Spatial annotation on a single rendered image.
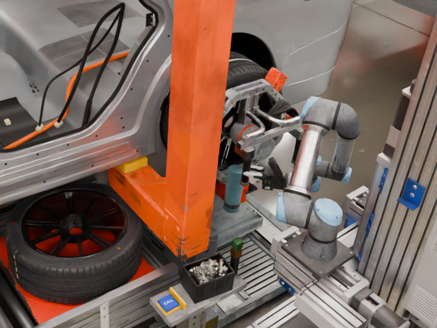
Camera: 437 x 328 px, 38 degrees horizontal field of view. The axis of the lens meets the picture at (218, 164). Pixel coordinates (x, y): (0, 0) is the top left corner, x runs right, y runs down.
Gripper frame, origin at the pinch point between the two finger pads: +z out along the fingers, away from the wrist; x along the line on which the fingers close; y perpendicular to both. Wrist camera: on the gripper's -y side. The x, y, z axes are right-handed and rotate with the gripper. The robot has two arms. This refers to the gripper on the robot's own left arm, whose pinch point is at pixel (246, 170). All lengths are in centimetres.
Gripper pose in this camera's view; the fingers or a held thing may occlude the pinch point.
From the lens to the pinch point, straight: 298.7
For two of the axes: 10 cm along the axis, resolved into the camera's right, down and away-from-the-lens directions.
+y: -0.9, 8.0, 5.9
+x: 1.3, -5.8, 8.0
